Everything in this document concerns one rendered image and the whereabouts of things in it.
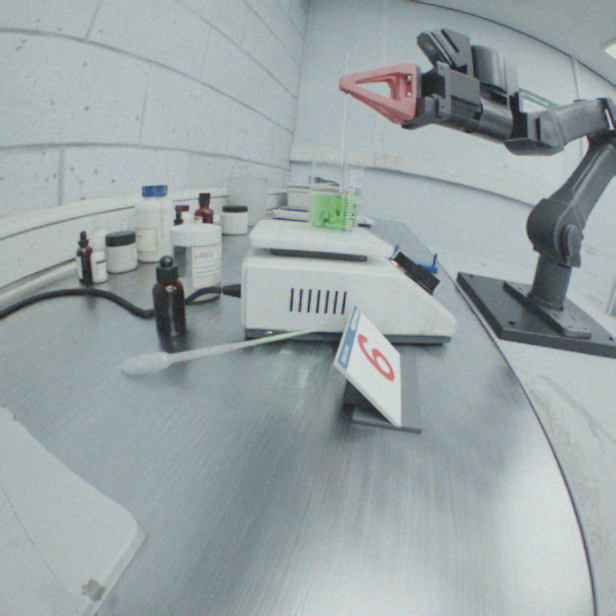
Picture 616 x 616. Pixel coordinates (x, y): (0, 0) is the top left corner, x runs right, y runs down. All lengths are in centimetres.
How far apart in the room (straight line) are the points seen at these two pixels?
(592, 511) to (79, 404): 33
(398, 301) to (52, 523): 28
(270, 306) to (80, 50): 61
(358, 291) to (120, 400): 20
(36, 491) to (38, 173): 50
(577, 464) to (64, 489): 30
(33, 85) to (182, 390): 55
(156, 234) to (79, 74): 38
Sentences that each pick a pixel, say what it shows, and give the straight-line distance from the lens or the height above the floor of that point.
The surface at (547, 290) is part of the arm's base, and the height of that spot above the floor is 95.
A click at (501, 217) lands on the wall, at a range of 191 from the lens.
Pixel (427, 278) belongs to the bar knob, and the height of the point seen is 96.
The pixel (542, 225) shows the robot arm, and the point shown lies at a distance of 46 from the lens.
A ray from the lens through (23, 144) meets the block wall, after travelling 58.
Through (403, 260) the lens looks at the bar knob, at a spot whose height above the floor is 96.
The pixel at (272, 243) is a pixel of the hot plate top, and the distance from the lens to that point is 24.
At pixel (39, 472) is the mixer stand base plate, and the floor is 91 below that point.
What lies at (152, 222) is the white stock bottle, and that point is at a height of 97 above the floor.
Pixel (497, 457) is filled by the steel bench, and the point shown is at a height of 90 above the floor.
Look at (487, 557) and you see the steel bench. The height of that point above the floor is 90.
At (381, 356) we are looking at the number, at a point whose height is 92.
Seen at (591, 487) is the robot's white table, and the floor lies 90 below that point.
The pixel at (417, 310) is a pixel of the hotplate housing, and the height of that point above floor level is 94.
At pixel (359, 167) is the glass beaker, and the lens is 29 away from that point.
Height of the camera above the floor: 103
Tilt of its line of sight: 22 degrees down
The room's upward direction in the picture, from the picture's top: 5 degrees clockwise
